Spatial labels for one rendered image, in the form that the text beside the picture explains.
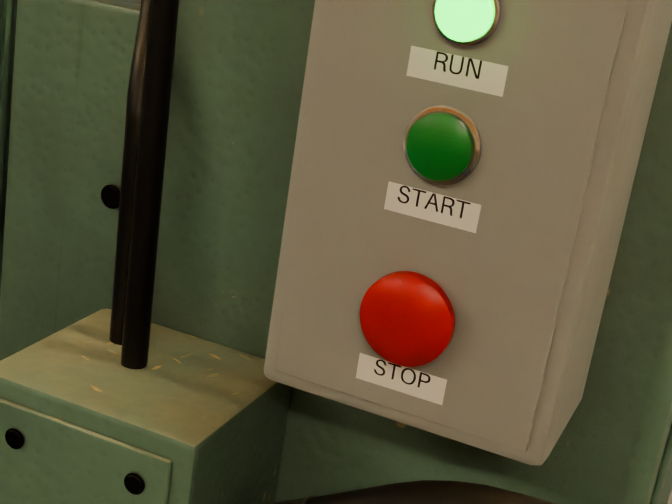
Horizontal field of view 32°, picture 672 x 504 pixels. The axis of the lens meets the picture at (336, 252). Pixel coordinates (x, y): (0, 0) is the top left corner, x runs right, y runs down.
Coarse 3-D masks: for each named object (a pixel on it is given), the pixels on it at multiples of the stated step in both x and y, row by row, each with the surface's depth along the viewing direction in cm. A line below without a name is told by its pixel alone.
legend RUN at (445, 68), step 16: (416, 48) 35; (416, 64) 35; (432, 64) 35; (448, 64) 35; (464, 64) 34; (480, 64) 34; (496, 64) 34; (432, 80) 35; (448, 80) 35; (464, 80) 35; (480, 80) 34; (496, 80) 34
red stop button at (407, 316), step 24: (384, 288) 36; (408, 288) 36; (432, 288) 36; (360, 312) 37; (384, 312) 36; (408, 312) 36; (432, 312) 36; (384, 336) 36; (408, 336) 36; (432, 336) 36; (408, 360) 36; (432, 360) 36
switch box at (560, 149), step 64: (320, 0) 36; (384, 0) 35; (512, 0) 33; (576, 0) 33; (640, 0) 32; (320, 64) 36; (384, 64) 35; (512, 64) 34; (576, 64) 33; (640, 64) 33; (320, 128) 37; (384, 128) 36; (512, 128) 34; (576, 128) 34; (640, 128) 37; (320, 192) 37; (384, 192) 36; (448, 192) 36; (512, 192) 35; (576, 192) 34; (320, 256) 38; (384, 256) 37; (448, 256) 36; (512, 256) 35; (576, 256) 35; (320, 320) 38; (512, 320) 36; (576, 320) 35; (320, 384) 39; (448, 384) 37; (512, 384) 36; (576, 384) 39; (512, 448) 37
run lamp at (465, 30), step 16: (448, 0) 34; (464, 0) 33; (480, 0) 33; (496, 0) 33; (448, 16) 34; (464, 16) 33; (480, 16) 33; (496, 16) 33; (448, 32) 34; (464, 32) 34; (480, 32) 34
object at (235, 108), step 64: (192, 0) 44; (256, 0) 43; (192, 64) 45; (256, 64) 44; (192, 128) 46; (256, 128) 45; (192, 192) 46; (256, 192) 45; (640, 192) 40; (192, 256) 47; (256, 256) 46; (640, 256) 40; (192, 320) 48; (256, 320) 47; (640, 320) 41; (640, 384) 41; (320, 448) 47; (384, 448) 46; (448, 448) 45; (576, 448) 43; (640, 448) 42
